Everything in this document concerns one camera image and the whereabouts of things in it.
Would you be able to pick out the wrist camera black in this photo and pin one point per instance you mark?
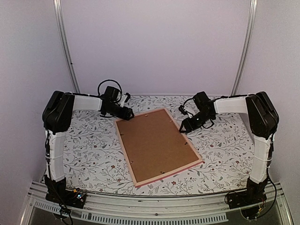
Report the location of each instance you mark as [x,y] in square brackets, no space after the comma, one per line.
[200,99]
[116,95]

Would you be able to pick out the brown cardboard backing board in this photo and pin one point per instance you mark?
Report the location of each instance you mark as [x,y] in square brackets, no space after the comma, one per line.
[154,145]

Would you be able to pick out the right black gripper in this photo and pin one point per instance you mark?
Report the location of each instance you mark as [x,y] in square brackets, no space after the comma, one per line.
[189,126]

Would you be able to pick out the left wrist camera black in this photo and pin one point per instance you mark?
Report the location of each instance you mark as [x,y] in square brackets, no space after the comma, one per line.
[116,95]

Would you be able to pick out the right aluminium corner post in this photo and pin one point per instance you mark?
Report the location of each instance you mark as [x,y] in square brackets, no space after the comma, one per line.
[246,45]

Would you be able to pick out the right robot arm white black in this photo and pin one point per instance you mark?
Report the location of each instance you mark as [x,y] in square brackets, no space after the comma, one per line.
[263,119]

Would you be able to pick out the left aluminium corner post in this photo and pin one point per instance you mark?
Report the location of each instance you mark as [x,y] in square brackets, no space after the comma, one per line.
[64,43]

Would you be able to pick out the aluminium corner post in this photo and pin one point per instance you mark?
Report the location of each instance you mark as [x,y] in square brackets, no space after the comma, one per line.
[64,43]
[246,45]

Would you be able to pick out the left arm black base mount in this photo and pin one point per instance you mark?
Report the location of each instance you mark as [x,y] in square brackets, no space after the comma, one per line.
[57,193]

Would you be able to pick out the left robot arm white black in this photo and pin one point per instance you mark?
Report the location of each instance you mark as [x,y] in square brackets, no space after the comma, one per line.
[57,117]

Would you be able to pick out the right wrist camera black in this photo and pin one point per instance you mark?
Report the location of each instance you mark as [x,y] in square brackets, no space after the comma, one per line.
[200,99]

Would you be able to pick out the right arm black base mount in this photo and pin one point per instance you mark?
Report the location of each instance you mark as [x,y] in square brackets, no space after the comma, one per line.
[253,198]

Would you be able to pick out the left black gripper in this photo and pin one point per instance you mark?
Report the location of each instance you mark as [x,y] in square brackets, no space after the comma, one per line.
[123,116]

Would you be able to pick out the aluminium front rail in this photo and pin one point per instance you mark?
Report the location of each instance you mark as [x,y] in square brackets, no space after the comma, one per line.
[109,209]

